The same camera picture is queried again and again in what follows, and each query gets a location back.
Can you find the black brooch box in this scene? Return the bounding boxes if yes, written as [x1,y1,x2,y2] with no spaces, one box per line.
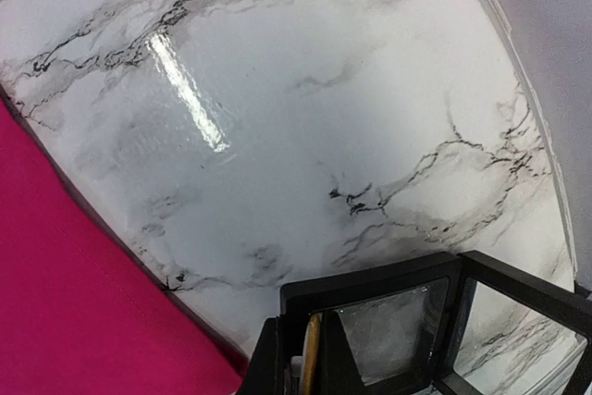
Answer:
[280,251,591,394]

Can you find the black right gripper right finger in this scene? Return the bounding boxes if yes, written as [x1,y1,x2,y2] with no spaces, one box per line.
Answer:
[316,311,366,395]

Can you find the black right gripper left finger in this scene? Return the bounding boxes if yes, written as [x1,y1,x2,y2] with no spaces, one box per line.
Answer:
[242,315,296,395]

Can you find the magenta t-shirt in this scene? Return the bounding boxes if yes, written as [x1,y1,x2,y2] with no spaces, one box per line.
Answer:
[1,111,241,394]

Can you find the gold brooch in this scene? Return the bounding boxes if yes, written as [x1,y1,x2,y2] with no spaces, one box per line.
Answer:
[300,314,322,395]

